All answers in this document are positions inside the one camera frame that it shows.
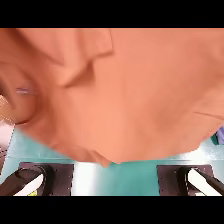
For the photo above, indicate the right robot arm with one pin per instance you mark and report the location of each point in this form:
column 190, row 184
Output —
column 200, row 181

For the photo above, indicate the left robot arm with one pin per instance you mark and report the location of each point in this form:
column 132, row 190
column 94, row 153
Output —
column 28, row 181

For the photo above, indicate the purple garment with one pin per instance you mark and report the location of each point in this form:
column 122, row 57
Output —
column 220, row 136

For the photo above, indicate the orange shirt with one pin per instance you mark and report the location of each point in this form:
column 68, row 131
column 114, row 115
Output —
column 133, row 100

